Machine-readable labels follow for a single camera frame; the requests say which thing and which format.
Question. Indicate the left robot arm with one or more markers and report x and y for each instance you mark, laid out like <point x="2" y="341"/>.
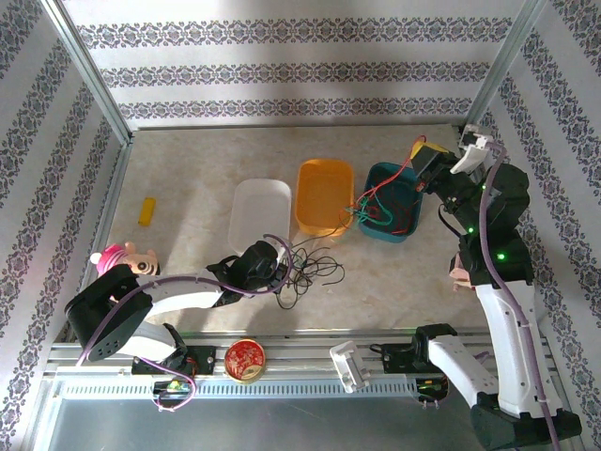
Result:
<point x="188" y="286"/>

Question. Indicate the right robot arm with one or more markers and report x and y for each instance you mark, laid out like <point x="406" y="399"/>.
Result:
<point x="507" y="338"/>

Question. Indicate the teal plastic bin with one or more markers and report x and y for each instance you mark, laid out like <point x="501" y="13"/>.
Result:
<point x="382" y="171"/>

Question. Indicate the white plastic bin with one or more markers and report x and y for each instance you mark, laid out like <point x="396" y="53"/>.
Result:
<point x="258" y="211"/>

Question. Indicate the small pink figurine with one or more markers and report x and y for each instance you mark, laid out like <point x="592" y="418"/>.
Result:
<point x="462" y="277"/>

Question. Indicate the red round tin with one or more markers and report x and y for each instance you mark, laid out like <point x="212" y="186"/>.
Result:
<point x="244" y="362"/>

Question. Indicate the orange plastic bin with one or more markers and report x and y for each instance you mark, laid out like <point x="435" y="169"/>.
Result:
<point x="324" y="197"/>

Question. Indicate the pink plush toy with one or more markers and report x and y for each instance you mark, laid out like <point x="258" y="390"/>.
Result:
<point x="141" y="263"/>

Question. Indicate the small yellow block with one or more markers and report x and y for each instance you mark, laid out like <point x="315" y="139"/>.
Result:
<point x="147" y="211"/>

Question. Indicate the slotted metal strip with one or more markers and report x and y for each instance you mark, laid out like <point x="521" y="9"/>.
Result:
<point x="282" y="389"/>

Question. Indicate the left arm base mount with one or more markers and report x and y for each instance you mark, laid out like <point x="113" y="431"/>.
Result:
<point x="206" y="359"/>

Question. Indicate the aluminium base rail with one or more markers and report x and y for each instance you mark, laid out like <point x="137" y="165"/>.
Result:
<point x="300" y="357"/>

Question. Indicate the aluminium frame post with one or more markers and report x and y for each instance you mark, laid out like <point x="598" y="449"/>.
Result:
<point x="87" y="70"/>
<point x="504" y="61"/>

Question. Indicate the white plastic bracket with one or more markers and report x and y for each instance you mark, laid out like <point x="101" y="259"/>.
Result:
<point x="349" y="366"/>

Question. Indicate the aluminium table side rail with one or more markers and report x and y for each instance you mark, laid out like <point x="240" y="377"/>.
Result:
<point x="107" y="206"/>

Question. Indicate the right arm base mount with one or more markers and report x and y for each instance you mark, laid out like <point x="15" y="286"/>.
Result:
<point x="394" y="359"/>

